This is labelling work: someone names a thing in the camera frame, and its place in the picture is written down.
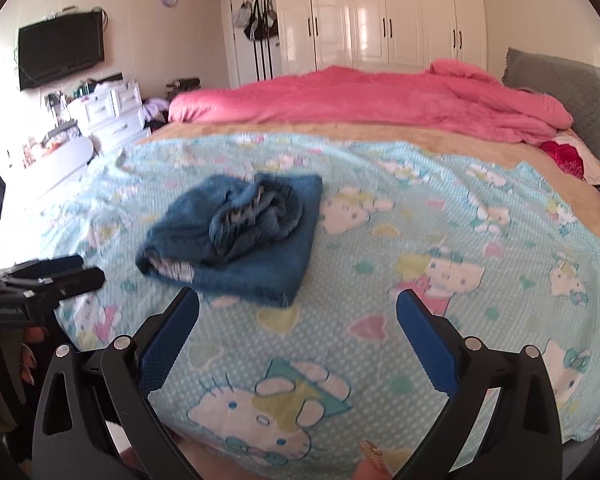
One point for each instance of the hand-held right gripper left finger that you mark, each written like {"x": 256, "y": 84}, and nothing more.
{"x": 170, "y": 340}

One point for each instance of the pink fleece blanket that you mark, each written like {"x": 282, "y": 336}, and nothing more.
{"x": 355, "y": 95}

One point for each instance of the cat printed light blue sheet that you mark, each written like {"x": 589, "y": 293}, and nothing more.
{"x": 380, "y": 360}

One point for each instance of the pile of clothes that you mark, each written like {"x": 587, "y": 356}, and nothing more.
{"x": 155, "y": 115}

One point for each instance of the person's right hand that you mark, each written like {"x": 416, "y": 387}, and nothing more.
{"x": 375, "y": 465}

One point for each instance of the white wardrobe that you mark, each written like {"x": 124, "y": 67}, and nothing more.
{"x": 380, "y": 15}

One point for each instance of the person's left hand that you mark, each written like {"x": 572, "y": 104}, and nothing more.
{"x": 30, "y": 360}

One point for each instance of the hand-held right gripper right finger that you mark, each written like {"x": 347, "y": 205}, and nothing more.
{"x": 425, "y": 340}

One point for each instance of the white hanging bag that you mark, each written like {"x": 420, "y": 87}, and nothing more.
{"x": 241, "y": 17}

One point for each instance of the dark bundle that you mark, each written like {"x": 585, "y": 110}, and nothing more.
{"x": 182, "y": 83}

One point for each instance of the black hanging bag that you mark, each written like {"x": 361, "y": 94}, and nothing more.
{"x": 254, "y": 26}
{"x": 271, "y": 24}

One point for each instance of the red floral cloth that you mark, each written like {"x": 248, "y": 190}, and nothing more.
{"x": 562, "y": 157}

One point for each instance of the black wall television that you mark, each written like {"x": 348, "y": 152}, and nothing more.
{"x": 60, "y": 50}

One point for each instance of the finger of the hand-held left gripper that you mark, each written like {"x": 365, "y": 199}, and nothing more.
{"x": 80, "y": 281}
{"x": 50, "y": 265}

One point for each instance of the white drawer chest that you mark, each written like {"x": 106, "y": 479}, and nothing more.
{"x": 110, "y": 110}

